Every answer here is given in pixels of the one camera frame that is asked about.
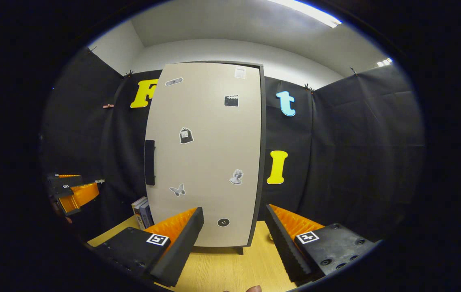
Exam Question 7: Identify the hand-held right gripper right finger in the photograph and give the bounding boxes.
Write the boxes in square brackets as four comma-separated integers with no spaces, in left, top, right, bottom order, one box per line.
[264,204,381,283]

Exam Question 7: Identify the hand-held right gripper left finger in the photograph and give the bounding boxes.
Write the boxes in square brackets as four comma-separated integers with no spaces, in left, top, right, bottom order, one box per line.
[88,207,205,288]

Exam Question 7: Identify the black cabinet door handle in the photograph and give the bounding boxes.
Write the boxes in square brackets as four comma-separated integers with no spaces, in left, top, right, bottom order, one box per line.
[144,140,156,186]

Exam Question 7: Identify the beige cabinet door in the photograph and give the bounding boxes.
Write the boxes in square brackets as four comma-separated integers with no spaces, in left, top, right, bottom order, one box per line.
[144,62,263,248]

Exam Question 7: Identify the dark grey cabinet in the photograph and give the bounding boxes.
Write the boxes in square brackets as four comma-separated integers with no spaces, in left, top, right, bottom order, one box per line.
[144,61,267,255]

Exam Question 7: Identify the white book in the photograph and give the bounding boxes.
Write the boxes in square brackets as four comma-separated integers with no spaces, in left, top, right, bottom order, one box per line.
[135,199,150,230]

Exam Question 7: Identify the tan book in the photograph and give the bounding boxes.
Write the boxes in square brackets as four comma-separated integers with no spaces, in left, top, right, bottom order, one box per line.
[131,197,146,228]

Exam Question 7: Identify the black backdrop cloth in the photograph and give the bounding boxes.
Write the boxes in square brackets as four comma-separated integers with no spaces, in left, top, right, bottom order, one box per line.
[40,47,426,244]

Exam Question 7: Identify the long ceiling light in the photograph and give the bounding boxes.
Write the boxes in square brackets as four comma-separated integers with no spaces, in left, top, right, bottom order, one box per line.
[267,0,343,28]

